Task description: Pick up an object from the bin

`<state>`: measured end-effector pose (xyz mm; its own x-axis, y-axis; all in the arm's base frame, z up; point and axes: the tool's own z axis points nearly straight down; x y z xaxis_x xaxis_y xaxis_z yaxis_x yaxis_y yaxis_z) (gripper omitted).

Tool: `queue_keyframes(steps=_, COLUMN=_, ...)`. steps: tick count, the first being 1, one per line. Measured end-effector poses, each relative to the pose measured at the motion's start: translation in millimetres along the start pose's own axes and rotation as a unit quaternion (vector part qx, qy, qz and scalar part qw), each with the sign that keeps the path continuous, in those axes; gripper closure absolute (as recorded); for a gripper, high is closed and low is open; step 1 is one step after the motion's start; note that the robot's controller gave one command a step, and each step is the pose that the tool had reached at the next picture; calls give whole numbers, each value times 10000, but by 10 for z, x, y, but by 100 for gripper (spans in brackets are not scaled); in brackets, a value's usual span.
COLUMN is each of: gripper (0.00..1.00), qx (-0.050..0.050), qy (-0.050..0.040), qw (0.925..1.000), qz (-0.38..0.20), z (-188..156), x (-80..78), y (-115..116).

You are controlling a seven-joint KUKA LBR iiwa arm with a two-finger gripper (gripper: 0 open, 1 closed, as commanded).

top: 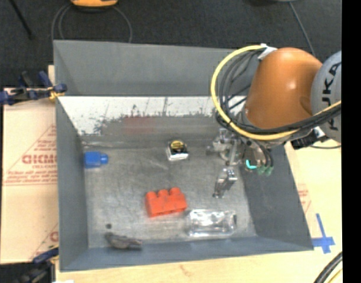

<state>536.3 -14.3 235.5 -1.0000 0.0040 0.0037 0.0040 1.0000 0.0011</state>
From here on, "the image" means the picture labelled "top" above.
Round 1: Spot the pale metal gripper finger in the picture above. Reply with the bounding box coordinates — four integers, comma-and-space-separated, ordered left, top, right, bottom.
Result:
213, 168, 239, 200
206, 128, 237, 159

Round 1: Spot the yellow black tape measure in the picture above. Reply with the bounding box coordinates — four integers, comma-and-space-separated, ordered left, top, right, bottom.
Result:
165, 140, 190, 162

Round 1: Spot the red toy brick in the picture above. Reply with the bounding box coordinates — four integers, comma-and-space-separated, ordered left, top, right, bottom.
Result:
144, 186, 188, 219

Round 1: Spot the grey metal bin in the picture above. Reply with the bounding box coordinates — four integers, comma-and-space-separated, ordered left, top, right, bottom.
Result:
52, 40, 314, 272

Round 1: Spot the blue plastic cap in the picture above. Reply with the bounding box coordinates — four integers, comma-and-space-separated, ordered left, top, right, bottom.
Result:
84, 151, 110, 169

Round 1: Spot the black cylinder on white bracket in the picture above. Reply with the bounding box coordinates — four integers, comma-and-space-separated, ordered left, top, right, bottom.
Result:
290, 126, 328, 150

